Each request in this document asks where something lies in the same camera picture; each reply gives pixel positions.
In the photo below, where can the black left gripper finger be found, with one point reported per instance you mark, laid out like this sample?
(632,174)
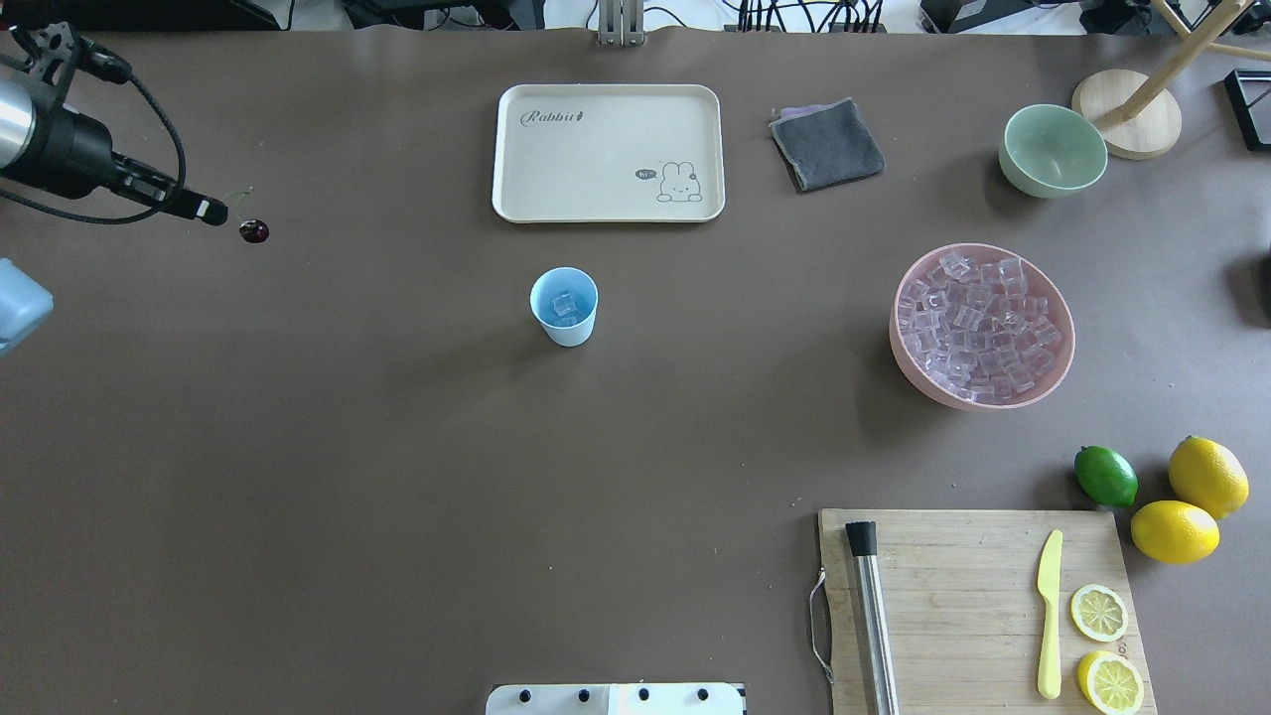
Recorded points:
(135,181)

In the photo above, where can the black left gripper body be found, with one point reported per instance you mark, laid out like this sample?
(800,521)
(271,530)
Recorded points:
(71,145)

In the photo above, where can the dark cherry pair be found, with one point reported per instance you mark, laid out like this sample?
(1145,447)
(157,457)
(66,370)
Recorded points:
(251,228)

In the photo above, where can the blue plastic cup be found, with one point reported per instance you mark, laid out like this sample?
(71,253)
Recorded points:
(553,282)

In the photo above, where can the clear ice cube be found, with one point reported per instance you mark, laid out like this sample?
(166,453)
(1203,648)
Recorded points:
(565,311)

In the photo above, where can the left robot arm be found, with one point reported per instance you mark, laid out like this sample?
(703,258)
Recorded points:
(101,208)

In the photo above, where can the pink bowl of ice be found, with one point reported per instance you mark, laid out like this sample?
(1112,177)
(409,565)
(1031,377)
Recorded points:
(980,328)

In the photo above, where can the cream rabbit tray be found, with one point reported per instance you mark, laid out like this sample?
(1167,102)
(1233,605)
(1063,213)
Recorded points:
(589,153)

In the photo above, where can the grey folded cloth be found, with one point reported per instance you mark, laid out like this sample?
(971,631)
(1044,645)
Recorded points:
(826,144)

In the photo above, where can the green ceramic bowl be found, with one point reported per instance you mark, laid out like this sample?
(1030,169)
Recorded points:
(1051,152)

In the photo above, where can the wooden cutting board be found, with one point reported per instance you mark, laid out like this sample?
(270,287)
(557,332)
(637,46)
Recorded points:
(964,617)

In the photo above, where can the wooden glass stand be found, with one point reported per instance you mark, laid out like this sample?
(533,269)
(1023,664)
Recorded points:
(1134,113)

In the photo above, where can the green lime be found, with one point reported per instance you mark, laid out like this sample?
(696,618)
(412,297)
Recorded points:
(1106,477)

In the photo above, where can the yellow plastic knife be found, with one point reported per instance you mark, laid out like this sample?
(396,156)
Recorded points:
(1048,680)

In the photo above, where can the lemon slice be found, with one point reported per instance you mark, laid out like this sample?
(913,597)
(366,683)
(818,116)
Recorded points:
(1099,613)
(1111,683)

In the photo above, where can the yellow lemon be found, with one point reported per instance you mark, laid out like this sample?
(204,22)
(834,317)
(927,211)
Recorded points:
(1208,475)
(1174,532)

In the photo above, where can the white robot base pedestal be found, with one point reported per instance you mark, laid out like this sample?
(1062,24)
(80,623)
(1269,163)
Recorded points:
(619,698)

